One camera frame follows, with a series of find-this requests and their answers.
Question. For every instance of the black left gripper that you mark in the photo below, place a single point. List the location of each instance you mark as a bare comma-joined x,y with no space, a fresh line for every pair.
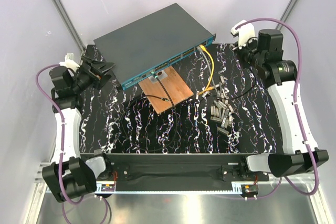
97,81

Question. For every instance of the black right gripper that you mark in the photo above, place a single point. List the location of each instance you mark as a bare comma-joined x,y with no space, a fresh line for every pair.
239,49

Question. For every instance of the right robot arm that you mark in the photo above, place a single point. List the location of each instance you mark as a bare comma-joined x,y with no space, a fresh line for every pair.
263,51

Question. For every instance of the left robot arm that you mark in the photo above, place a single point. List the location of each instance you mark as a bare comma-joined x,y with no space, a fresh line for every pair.
68,177

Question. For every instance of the wooden board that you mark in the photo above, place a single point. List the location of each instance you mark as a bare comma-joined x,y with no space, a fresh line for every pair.
177,89

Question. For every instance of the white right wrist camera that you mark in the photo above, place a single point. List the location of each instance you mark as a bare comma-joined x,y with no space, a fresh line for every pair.
244,32

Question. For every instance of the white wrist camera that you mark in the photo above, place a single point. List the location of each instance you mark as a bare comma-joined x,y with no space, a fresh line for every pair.
244,32
69,62

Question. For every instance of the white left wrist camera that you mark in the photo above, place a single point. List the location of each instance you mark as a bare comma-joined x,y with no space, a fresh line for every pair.
69,62

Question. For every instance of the teal network switch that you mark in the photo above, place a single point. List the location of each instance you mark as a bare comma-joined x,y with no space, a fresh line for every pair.
152,43

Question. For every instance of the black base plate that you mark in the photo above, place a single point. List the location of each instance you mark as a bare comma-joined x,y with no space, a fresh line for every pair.
176,173

